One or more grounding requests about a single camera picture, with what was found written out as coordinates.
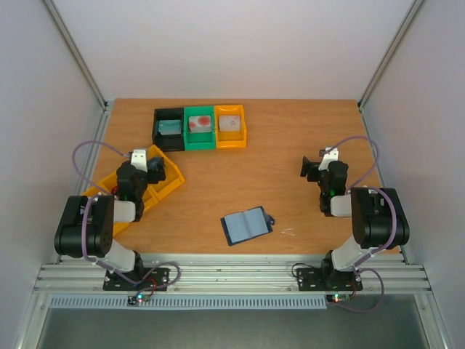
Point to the black bin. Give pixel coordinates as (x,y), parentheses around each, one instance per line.
(170,142)

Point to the yellow bin with blue cards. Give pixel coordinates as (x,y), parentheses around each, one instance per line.
(174,178)

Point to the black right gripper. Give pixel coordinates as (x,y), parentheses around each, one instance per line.
(314,171)

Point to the grey slotted cable duct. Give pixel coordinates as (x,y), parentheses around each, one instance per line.
(190,302)

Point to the left small circuit board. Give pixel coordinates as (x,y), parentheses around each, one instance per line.
(138,299)

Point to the small circuit board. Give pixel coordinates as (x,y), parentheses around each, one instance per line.
(337,298)
(138,299)

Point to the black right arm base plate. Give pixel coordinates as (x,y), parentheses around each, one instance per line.
(309,280)

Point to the teal card stack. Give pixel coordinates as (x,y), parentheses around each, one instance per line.
(169,127)

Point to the red white card stack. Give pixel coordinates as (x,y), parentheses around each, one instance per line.
(200,124)

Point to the yellow bin with red cards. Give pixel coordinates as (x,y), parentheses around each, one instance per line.
(109,181)

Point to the right small circuit board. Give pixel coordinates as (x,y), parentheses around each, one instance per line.
(337,298)

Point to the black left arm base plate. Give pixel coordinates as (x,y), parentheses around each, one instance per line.
(158,278)

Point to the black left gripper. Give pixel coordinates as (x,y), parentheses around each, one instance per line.
(156,178)

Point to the grey white card stack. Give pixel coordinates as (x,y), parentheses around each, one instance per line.
(229,123)

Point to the aluminium rail base frame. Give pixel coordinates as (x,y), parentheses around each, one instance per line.
(237,274)

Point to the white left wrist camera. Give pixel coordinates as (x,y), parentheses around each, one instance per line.
(138,159)

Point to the blue zip card holder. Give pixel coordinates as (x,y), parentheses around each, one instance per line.
(244,226)

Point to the blue card stack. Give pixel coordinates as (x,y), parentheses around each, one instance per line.
(155,164)

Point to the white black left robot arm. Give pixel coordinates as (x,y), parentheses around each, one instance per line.
(85,229)

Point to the yellow bin at table back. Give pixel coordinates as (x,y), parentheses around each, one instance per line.
(230,139)

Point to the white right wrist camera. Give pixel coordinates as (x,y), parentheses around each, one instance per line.
(328,155)

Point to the green bin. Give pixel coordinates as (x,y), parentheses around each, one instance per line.
(199,141)

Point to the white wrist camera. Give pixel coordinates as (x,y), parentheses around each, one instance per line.
(328,155)
(138,159)

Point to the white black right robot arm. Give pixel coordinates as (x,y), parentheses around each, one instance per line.
(378,220)

